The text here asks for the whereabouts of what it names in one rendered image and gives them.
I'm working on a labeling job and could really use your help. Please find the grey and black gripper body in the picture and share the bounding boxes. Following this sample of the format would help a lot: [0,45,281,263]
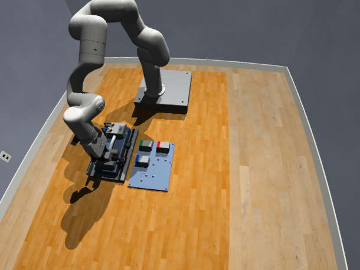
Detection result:
[82,127,107,158]

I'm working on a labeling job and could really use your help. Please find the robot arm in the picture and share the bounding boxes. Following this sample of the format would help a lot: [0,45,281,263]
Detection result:
[63,0,170,146]

